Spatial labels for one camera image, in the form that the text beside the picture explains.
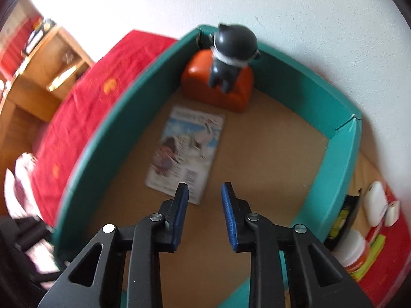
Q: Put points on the teal cardboard box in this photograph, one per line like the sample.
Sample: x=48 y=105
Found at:
x=106 y=147

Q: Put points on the white earbuds case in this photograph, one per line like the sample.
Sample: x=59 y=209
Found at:
x=375 y=203

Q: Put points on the wooden shelf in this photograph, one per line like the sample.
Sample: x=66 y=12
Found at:
x=32 y=96

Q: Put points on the white wall charger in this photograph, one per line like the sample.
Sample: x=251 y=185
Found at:
x=392 y=213

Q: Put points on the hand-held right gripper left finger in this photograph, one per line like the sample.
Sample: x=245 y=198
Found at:
x=181 y=205

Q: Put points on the illustrated picture card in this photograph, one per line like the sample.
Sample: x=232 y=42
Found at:
x=186 y=147

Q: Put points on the lime green utility knife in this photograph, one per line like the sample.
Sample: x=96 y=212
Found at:
x=378 y=245

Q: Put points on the black pouch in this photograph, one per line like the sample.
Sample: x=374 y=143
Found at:
x=349 y=210

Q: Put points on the red floral blanket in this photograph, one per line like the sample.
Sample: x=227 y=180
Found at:
x=96 y=86

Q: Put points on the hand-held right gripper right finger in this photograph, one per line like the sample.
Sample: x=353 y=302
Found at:
x=228 y=208

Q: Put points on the white pill bottle orange label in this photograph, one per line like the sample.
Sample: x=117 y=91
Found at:
x=353 y=247

